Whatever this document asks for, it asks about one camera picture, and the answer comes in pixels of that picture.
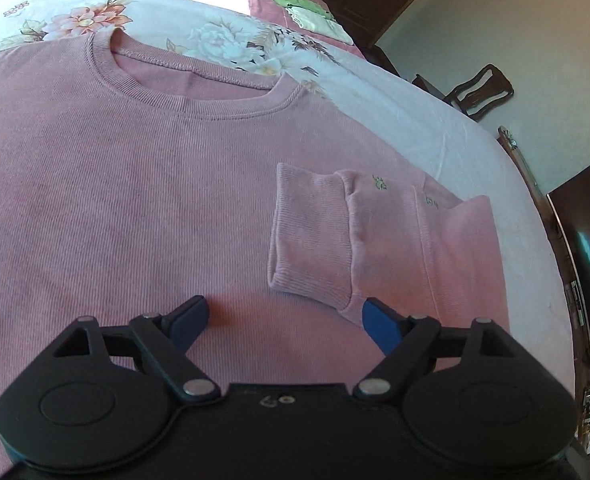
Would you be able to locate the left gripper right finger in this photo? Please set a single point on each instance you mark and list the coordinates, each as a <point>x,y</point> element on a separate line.
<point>406,343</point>

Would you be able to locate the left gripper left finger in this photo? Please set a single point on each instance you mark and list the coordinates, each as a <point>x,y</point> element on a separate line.
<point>163,342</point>

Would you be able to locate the pink knit sweater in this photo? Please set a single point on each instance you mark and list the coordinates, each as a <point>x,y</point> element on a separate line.
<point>132,179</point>

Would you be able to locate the dark wooden chair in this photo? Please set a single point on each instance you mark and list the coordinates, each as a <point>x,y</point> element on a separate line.
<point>476,97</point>

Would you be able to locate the floral white bed sheet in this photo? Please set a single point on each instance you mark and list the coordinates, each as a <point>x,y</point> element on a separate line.
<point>466,158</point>

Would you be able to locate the pale folded cloth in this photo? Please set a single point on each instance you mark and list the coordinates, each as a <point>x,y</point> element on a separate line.
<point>319,24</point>

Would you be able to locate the green folded cloth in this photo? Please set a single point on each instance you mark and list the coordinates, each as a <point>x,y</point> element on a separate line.
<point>308,5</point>

